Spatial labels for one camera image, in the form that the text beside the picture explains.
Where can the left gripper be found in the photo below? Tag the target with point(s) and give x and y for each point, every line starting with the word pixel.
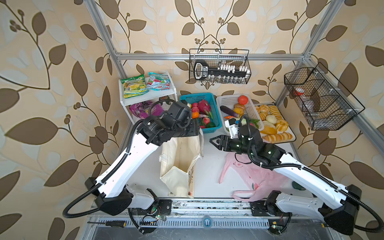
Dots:
pixel 193 127

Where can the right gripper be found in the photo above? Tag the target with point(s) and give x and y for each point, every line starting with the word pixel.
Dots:
pixel 222 138

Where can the purple snack bag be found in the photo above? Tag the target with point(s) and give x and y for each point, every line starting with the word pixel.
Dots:
pixel 141 110

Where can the teal plastic fruit basket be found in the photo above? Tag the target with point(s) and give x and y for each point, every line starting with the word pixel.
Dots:
pixel 207 124

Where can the cream canvas tote bag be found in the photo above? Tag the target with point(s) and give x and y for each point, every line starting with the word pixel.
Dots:
pixel 178 159

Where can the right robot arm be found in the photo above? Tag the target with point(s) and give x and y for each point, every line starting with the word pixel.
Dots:
pixel 339 206

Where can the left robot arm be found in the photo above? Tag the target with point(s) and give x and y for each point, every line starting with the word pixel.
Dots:
pixel 113 196

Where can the pink plastic grocery bag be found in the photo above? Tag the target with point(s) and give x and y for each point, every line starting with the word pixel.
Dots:
pixel 261 182

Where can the orange fruit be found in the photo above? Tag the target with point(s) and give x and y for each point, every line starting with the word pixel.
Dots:
pixel 195 115

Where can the purple eggplant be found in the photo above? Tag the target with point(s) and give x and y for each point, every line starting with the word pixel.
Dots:
pixel 229 112

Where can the pink dragon fruit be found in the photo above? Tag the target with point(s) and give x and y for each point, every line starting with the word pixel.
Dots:
pixel 205 108

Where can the teal red snack bag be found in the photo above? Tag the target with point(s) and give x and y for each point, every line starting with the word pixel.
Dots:
pixel 158 82

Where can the white plastic vegetable basket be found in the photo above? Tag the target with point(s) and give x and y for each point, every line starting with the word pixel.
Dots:
pixel 231 101

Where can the green snack bag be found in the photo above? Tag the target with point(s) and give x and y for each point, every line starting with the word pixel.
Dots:
pixel 134 86

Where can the white two-tier shelf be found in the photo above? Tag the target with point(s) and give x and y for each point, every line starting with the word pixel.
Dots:
pixel 151 95

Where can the red tomato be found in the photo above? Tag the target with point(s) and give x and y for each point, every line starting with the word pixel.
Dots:
pixel 243 100

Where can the bread tray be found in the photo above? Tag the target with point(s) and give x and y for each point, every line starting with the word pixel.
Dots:
pixel 276 129

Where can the black yellow screwdriver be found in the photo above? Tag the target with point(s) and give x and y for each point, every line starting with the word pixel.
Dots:
pixel 114 223

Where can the black wire basket with bottles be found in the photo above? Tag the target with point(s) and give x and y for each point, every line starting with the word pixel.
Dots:
pixel 219 66

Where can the black wire wall basket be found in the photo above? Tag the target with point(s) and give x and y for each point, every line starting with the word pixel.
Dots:
pixel 325 101

